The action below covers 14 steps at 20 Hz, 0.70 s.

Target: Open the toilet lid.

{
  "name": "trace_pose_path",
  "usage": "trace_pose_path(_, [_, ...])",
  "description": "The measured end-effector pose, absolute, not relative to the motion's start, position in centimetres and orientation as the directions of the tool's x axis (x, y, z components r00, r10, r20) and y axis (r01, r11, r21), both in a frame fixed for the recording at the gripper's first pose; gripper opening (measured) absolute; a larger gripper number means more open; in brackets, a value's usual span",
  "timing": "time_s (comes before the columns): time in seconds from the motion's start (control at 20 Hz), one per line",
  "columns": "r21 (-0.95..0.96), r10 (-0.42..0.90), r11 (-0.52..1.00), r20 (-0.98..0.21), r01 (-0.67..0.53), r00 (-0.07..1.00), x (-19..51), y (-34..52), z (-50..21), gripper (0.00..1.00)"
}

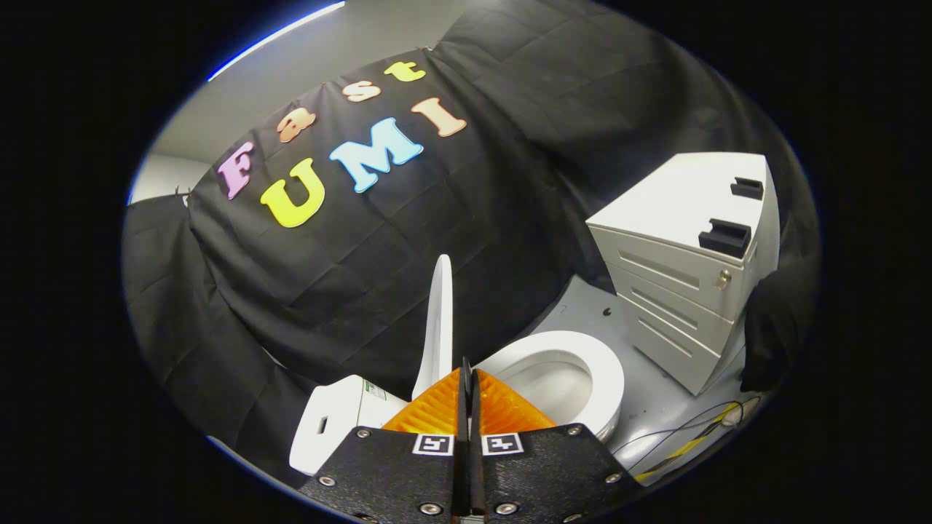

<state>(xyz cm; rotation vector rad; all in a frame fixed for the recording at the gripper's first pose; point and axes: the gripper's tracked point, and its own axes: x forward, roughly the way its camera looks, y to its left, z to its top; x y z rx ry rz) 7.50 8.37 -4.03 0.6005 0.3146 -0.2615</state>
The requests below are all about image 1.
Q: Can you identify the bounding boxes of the white drawer cabinet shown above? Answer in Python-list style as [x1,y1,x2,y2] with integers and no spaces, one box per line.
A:
[586,151,781,397]

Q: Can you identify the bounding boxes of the black backdrop cloth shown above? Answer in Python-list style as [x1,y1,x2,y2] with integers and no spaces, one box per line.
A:
[120,0,820,474]

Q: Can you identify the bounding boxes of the black floor cable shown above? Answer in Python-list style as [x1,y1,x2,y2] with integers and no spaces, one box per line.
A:
[612,397,762,474]

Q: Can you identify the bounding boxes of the yellow black hazard tape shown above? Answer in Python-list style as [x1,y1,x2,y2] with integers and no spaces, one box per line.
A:
[633,404,736,483]

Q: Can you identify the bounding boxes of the white toilet bowl with seat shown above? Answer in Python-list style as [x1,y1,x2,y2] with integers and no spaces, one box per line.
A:
[473,331,625,445]

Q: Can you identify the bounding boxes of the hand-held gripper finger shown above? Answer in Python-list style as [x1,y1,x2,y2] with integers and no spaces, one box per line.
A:
[299,357,470,524]
[470,368,645,524]

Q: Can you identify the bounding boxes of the white toilet tank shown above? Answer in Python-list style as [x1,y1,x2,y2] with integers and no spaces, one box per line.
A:
[289,375,410,477]

